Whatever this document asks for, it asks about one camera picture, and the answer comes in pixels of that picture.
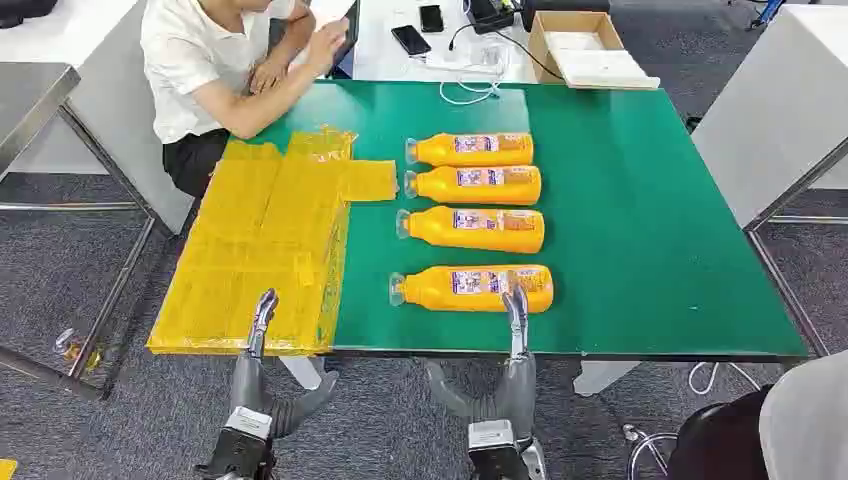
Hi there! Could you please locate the small yellow sheet piece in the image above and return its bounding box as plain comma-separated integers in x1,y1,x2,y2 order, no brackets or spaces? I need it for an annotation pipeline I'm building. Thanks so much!
341,159,399,203

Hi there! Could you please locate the orange drink bottle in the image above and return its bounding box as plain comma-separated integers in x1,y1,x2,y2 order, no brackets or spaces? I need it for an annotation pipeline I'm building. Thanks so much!
403,164,543,207
395,205,547,255
388,264,555,314
404,132,535,168

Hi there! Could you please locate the dark tablet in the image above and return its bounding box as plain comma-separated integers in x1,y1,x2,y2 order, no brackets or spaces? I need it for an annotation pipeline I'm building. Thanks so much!
329,0,362,81

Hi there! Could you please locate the pale grey desk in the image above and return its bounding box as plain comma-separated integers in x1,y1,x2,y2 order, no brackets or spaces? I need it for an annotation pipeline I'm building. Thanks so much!
690,3,848,230

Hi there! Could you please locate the person's left hand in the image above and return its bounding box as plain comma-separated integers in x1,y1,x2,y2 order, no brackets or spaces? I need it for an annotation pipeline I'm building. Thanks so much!
248,58,290,95

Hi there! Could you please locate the white table leg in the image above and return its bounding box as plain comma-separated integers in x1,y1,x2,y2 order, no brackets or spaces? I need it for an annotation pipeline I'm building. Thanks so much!
278,356,327,392
572,359,643,397

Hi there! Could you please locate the white floor cable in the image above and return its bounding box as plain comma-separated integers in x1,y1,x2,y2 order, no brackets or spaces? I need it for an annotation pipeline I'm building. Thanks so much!
687,361,763,397

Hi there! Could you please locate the black bag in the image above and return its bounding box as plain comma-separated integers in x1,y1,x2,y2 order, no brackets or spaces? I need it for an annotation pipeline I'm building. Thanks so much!
0,0,60,29

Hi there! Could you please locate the cardboard box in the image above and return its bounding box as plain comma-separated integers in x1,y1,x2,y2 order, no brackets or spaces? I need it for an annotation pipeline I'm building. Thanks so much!
527,10,662,91

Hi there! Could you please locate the clear bottle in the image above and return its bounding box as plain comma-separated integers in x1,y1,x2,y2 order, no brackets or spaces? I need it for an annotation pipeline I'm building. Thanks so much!
52,327,104,372

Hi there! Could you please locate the person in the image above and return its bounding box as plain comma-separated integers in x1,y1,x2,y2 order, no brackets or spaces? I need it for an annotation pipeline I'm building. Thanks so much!
667,349,848,480
140,0,352,200

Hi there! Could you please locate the robot right hand grey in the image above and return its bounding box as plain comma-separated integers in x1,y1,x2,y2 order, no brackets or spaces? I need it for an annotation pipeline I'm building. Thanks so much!
423,284,539,443

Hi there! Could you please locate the robot left hand grey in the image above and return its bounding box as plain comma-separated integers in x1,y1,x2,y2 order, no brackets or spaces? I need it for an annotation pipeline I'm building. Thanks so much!
227,287,340,440

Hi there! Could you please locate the white desk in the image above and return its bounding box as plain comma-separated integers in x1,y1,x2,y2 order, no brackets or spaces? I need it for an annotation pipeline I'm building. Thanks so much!
0,0,197,236

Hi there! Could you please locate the steel desk frame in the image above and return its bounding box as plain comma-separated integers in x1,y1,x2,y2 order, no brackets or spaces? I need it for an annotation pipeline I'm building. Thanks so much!
743,135,848,359

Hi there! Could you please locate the white foam sheet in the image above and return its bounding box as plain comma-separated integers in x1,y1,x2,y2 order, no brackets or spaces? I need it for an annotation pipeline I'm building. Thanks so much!
544,30,657,89

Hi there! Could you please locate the blue pole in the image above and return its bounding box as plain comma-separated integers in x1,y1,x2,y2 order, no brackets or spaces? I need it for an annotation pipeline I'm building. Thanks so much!
748,0,790,31

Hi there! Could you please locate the black phone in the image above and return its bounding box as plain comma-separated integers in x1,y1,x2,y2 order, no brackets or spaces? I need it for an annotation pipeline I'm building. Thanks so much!
418,3,446,34
390,24,433,58

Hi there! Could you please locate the black cable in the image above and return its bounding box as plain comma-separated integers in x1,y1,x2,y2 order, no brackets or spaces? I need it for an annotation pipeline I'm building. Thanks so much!
448,23,564,82

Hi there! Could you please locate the large yellow sheet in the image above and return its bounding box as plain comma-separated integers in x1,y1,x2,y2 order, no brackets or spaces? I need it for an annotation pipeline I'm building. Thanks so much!
146,129,359,357

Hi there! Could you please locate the metal chair base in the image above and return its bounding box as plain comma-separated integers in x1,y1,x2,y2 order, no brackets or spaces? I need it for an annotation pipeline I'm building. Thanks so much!
622,423,680,480

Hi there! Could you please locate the person's right hand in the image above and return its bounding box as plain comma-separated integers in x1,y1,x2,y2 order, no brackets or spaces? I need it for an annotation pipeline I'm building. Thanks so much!
304,15,351,78

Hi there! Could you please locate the black charger device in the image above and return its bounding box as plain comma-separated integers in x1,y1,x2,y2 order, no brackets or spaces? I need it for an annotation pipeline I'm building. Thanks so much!
466,0,525,36

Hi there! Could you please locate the green table mat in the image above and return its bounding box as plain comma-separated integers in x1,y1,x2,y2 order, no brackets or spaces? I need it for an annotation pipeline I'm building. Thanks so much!
248,80,811,362

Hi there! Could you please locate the steel table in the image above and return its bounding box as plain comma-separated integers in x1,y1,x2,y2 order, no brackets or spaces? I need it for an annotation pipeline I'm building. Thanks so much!
0,62,157,402

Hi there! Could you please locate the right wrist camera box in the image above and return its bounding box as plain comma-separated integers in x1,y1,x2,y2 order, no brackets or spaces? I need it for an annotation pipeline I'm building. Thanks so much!
466,418,519,453

